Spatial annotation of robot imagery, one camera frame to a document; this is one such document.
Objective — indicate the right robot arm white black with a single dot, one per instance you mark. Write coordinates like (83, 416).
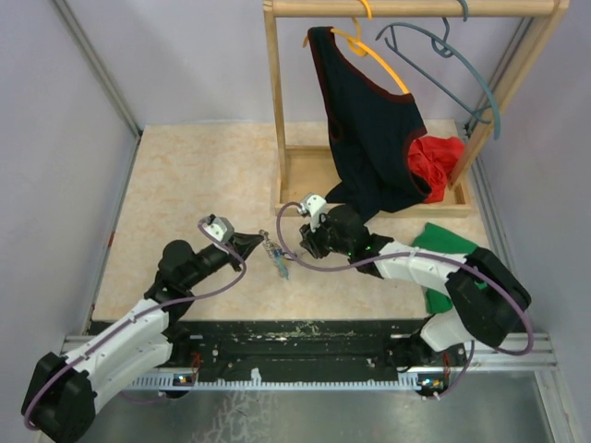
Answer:
(487, 300)

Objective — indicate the navy tank top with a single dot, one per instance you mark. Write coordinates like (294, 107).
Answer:
(370, 134)

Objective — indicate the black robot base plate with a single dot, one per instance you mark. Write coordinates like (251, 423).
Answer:
(307, 350)

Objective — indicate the left aluminium frame rail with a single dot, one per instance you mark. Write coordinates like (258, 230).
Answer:
(96, 65)

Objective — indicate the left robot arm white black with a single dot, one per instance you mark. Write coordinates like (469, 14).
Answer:
(67, 392)

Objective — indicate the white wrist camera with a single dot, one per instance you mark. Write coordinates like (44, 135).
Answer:
(312, 206)
(218, 228)

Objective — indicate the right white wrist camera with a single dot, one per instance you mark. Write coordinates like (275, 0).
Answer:
(312, 206)

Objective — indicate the aluminium frame rail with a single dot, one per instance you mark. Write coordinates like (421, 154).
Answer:
(498, 221)
(96, 65)

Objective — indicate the metal disc with keyrings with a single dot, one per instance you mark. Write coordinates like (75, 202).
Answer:
(269, 245)

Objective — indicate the red cloth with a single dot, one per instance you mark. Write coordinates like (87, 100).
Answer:
(433, 160)

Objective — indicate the wooden clothes rack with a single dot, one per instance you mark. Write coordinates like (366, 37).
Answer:
(305, 168)

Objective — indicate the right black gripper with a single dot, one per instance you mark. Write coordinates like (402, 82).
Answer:
(311, 240)

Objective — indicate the right aluminium frame rail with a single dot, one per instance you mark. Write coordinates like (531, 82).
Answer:
(498, 221)

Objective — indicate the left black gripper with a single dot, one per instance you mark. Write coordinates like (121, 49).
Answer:
(243, 244)

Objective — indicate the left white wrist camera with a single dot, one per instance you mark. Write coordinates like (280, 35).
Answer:
(218, 228)

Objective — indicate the green cloth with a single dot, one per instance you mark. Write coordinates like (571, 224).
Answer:
(438, 239)

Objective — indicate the yellow clothes hanger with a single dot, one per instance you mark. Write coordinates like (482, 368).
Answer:
(358, 47)

